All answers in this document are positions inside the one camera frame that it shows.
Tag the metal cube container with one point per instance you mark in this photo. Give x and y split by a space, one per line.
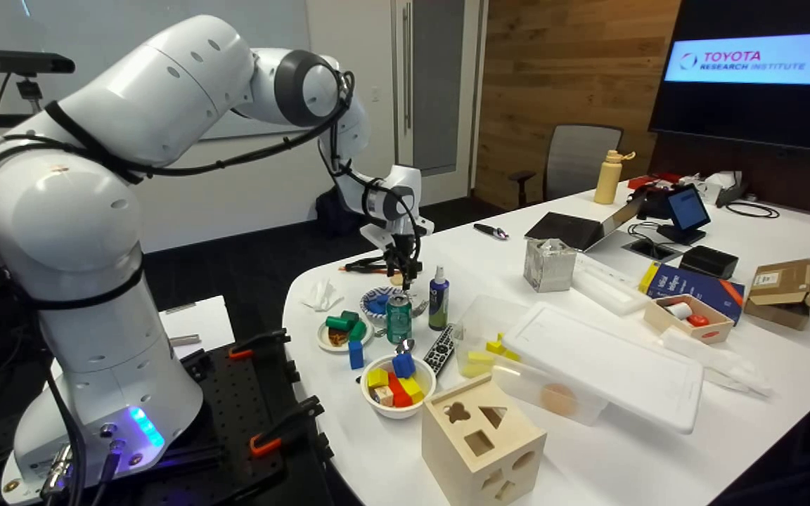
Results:
549 264

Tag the yellow block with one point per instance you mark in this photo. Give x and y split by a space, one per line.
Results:
413 388
375 376

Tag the white bowl with coloured blocks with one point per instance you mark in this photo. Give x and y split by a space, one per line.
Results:
396 410

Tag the dark blue chunky block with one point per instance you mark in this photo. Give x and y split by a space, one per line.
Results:
404 362

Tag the clear plastic bag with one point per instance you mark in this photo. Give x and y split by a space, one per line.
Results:
607 281

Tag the black marker pen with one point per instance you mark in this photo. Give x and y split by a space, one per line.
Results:
490 230

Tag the white paper sheet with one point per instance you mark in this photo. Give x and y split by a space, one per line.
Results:
195 324

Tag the blue patterned rim bowl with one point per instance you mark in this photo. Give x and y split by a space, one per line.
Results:
377 313

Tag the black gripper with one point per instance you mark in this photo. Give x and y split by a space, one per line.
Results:
407 247

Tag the brown cardboard box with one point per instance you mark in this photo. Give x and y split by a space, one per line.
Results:
787 291

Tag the clear plastic container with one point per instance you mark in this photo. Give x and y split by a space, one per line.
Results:
480 361

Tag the wooden shape sorter box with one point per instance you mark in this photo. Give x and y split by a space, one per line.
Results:
480 444

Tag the small white cube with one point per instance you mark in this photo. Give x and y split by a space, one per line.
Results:
383 396

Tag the tablet on stand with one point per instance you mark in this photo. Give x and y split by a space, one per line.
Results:
688 210

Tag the open box with red items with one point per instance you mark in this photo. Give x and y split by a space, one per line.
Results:
691 319

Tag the blue spray bottle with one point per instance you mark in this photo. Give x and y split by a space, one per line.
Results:
439 299

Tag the blue rectangular block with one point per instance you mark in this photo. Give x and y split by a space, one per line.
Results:
356 355

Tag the black camera on stand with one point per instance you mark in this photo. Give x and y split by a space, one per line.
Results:
15 61

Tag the orange black clamp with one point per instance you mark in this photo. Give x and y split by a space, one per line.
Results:
258 344
283 430

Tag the black pegboard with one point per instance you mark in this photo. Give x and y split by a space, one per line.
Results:
237 421

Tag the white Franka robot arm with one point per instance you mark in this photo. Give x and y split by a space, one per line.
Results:
77 226

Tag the blue book box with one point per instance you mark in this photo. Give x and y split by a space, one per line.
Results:
695 285

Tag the blue object in patterned bowl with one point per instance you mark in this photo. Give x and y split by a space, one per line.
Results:
377 302

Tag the yellow water bottle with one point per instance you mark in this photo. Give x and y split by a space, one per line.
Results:
608 177

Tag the brown item in bowl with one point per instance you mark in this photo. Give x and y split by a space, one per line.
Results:
335 336

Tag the red block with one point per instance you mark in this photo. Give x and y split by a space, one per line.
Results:
397 388

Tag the white bowl with green block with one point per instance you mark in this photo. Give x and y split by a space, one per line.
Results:
335 344

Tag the small black box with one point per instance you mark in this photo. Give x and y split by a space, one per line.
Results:
707 261

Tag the wall television screen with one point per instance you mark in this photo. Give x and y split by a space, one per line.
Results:
761 80

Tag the green drink can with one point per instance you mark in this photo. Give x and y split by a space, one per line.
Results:
397 319

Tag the green block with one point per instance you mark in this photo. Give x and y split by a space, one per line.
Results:
348 324

